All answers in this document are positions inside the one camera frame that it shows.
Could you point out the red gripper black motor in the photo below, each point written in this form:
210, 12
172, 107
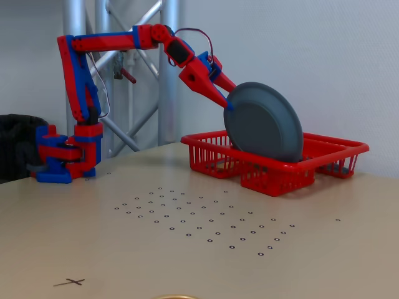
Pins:
196, 77

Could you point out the blue-grey plastic plate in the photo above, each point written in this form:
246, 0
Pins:
265, 124

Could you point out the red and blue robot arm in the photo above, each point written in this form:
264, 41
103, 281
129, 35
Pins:
81, 93

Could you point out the silver metal truss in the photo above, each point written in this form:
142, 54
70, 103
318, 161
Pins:
168, 93

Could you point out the blue-grey plastic spoon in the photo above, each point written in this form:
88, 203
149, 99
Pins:
211, 165

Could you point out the beige plastic spoon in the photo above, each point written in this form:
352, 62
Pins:
226, 165

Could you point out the red plastic dish rack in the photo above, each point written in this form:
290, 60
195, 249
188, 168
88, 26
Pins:
280, 166

